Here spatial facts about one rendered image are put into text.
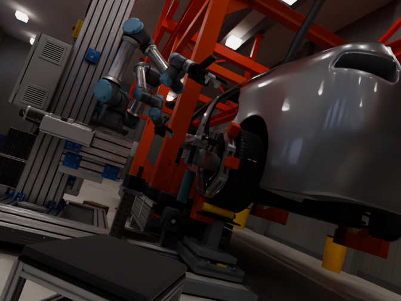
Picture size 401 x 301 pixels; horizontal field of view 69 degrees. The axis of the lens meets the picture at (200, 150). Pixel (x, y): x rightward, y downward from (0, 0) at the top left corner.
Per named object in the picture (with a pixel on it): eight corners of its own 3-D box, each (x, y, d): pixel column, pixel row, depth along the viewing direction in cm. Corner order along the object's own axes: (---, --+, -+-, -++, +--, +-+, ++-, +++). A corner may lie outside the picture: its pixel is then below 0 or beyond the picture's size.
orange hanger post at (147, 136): (139, 180, 434) (188, 34, 470) (126, 176, 429) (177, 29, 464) (137, 179, 452) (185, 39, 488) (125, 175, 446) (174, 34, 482)
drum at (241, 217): (228, 224, 854) (234, 203, 863) (240, 228, 867) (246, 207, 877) (234, 227, 816) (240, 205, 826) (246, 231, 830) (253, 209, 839)
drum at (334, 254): (331, 269, 547) (338, 237, 556) (346, 276, 512) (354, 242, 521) (314, 264, 536) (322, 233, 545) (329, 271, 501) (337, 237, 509)
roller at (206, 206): (236, 220, 215) (237, 212, 216) (200, 209, 206) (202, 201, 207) (232, 218, 220) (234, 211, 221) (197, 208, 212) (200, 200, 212)
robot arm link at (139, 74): (136, 54, 218) (138, 88, 184) (148, 61, 224) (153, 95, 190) (128, 65, 224) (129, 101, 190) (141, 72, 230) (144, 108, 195)
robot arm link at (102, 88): (117, 110, 176) (153, 32, 182) (104, 101, 161) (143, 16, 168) (101, 104, 179) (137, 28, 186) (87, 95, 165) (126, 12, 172)
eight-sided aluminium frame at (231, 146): (221, 201, 198) (242, 127, 206) (212, 199, 196) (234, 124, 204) (195, 193, 250) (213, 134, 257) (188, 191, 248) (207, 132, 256)
